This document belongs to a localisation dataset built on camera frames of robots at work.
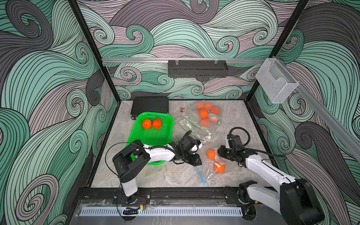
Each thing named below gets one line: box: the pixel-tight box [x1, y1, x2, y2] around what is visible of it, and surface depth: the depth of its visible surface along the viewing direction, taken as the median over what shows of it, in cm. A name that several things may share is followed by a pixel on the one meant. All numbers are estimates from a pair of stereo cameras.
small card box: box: [179, 106, 187, 114], surface depth 116 cm
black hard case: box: [130, 96, 170, 120], surface depth 114 cm
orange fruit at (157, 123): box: [152, 118, 162, 130], surface depth 100 cm
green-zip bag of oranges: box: [177, 100, 222, 143], surface depth 99 cm
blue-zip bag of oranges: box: [194, 147, 228, 186], surface depth 79 cm
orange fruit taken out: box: [142, 119, 153, 130], surface depth 100 cm
